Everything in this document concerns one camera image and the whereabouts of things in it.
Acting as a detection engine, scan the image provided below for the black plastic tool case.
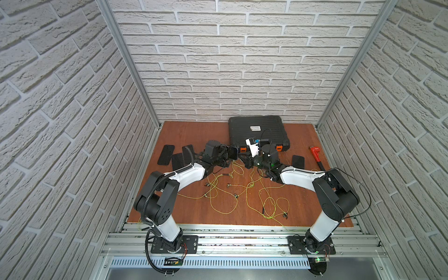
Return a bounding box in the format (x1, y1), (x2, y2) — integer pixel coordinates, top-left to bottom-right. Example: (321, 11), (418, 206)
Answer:
(228, 115), (291, 152)

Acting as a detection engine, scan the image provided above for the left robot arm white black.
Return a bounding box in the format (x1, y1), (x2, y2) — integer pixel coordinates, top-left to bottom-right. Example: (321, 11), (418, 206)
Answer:
(134, 140), (238, 253)

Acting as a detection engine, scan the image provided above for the black smartphone blue edge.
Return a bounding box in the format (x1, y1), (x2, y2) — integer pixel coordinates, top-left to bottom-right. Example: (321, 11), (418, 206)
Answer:
(292, 155), (305, 169)

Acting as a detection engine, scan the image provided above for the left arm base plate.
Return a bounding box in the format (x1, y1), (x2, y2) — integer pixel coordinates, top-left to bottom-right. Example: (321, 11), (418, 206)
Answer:
(150, 235), (199, 254)

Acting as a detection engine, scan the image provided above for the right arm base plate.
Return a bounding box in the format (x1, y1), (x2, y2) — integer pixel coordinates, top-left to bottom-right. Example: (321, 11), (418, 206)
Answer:
(287, 234), (336, 256)

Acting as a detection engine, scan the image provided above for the aluminium rail frame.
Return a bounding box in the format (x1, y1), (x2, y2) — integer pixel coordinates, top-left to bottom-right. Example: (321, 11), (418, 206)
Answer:
(100, 223), (387, 258)

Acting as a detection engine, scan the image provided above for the red pipe wrench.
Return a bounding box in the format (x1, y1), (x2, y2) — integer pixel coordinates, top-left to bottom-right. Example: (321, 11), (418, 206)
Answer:
(309, 146), (326, 171)

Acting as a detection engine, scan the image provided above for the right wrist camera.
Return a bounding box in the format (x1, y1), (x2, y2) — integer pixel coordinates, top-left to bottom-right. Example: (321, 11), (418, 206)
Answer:
(246, 138), (260, 158)

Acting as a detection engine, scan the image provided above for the yellow-green earphone cables tangle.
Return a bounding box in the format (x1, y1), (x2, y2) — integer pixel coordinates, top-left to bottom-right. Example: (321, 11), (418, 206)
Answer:
(174, 157), (323, 228)

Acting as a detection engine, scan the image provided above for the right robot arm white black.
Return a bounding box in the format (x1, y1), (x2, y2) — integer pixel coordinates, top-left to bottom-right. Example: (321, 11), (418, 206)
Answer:
(246, 138), (359, 254)

